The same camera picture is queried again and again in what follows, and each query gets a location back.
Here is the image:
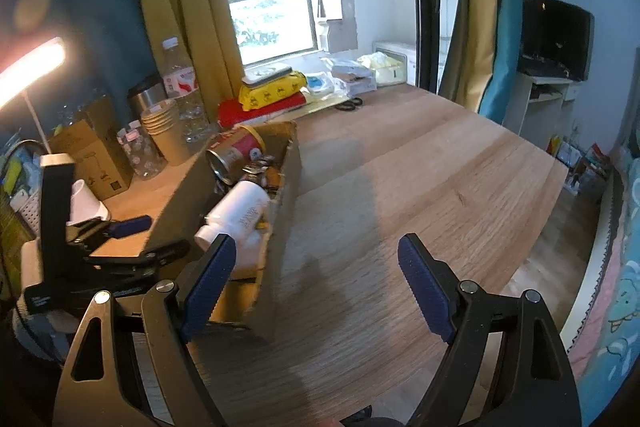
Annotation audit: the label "teal curtain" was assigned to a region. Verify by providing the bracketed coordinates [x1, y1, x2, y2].
[477, 0, 525, 125]

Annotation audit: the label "red and gold can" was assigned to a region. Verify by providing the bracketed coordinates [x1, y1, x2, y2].
[206, 125, 266, 185]

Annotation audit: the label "printed brown lamp carton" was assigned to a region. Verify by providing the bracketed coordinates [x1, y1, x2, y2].
[47, 97, 135, 202]

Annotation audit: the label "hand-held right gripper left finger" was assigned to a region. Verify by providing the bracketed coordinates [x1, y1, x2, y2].
[52, 232, 238, 427]

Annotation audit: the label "brown cardboard box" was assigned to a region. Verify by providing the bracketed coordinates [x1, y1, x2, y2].
[145, 121, 303, 344]

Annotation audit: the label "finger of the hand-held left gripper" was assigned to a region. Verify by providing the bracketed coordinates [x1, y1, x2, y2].
[85, 241, 191, 269]
[65, 215, 152, 248]

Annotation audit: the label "yellow wipes packet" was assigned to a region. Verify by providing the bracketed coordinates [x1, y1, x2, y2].
[238, 74, 307, 110]

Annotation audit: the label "black sliding door frame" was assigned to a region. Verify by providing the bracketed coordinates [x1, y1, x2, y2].
[407, 0, 446, 95]

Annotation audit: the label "blue white packet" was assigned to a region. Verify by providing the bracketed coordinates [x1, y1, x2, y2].
[302, 72, 333, 98]

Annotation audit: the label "pale yellow tissue box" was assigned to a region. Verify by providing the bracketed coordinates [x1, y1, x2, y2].
[357, 52, 407, 88]

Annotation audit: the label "stack of brown paper cups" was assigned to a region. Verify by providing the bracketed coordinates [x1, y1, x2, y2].
[140, 99, 190, 166]

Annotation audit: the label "white plastic basket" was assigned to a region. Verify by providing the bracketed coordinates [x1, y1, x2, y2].
[10, 189, 43, 240]

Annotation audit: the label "steel thermos flask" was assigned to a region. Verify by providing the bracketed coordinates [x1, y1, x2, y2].
[126, 75, 168, 120]

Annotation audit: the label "silver metal object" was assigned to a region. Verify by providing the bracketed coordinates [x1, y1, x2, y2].
[245, 155, 281, 188]

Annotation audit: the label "black television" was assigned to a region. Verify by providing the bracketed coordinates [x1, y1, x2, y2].
[520, 0, 596, 82]

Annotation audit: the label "yellow envelope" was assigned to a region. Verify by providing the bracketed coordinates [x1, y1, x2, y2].
[295, 94, 351, 118]

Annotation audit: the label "colourful cartons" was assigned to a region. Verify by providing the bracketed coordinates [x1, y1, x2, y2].
[547, 134, 613, 198]

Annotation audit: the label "red book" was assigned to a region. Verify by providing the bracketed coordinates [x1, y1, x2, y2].
[217, 92, 308, 130]

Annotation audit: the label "blue printed blanket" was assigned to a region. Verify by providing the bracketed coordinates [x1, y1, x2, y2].
[560, 147, 640, 427]

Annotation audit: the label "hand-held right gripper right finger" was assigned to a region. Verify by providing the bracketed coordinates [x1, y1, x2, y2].
[397, 233, 583, 427]

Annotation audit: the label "white television stand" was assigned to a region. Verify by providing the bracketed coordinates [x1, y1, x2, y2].
[502, 69, 586, 152]

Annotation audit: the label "white storage box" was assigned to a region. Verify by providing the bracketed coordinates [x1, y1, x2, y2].
[372, 41, 418, 85]

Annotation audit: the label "clear plastic water bottle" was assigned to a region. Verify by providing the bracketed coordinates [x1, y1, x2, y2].
[161, 37, 210, 142]

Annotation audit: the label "grey white scale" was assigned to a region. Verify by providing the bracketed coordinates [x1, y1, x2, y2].
[242, 63, 293, 86]

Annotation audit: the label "white plastic bottle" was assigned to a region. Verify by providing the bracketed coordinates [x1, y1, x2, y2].
[194, 180, 269, 253]

